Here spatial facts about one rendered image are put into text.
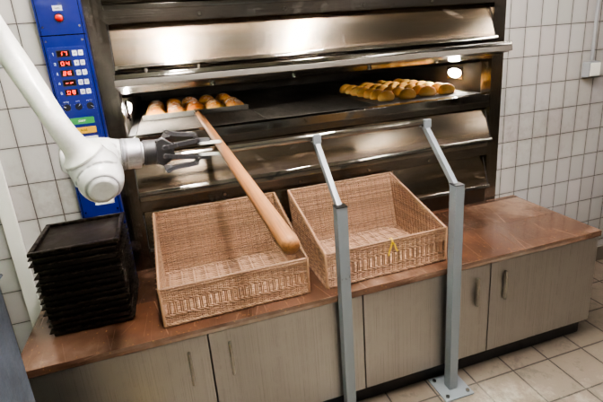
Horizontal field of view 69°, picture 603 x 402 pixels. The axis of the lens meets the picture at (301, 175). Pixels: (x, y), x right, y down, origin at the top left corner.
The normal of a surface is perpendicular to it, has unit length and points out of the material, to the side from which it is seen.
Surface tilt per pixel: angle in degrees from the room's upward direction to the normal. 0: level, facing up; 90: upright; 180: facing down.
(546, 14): 90
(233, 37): 70
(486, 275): 90
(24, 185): 90
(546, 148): 90
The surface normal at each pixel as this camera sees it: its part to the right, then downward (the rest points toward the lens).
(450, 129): 0.26, -0.08
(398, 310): 0.30, 0.25
